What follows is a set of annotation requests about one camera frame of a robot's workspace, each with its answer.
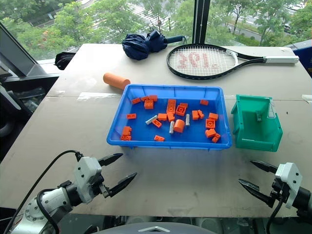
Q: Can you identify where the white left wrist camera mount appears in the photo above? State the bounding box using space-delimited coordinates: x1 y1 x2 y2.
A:
74 156 103 204

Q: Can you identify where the blue plastic tray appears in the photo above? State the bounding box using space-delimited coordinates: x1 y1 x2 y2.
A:
106 84 233 149

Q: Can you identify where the black white tennis racket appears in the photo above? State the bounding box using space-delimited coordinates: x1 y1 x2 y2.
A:
166 43 300 81

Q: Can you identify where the blue crate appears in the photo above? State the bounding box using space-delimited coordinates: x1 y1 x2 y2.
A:
284 39 312 79

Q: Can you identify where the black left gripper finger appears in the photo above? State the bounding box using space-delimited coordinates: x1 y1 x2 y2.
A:
107 172 138 198
97 153 124 167

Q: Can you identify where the orange plastic toy brick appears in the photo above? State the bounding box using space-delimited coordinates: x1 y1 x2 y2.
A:
173 119 187 134

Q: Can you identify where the navy folded umbrella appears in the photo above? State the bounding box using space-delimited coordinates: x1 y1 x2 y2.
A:
121 30 187 61

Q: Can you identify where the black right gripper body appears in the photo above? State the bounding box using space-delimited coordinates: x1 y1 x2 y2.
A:
269 178 291 208

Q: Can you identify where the dark slanted window frame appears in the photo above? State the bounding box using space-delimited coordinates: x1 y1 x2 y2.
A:
0 21 60 82

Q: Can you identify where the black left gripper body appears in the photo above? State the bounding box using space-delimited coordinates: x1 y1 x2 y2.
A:
89 170 110 198

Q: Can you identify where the orange foam cylinder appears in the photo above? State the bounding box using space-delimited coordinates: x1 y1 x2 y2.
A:
103 72 132 91

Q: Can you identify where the black window frame post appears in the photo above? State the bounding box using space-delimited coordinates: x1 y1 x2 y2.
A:
192 0 211 45

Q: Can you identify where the green plastic bin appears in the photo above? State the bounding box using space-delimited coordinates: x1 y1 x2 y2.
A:
231 94 284 153

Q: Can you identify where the black bag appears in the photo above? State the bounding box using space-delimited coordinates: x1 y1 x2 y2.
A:
54 52 79 71

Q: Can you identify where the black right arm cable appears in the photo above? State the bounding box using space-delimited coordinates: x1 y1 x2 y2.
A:
266 195 285 234

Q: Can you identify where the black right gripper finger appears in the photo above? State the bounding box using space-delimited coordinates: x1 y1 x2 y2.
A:
250 160 279 175
238 178 274 208

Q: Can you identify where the dark rounded shape with chevron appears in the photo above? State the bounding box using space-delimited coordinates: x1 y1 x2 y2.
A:
92 221 220 234

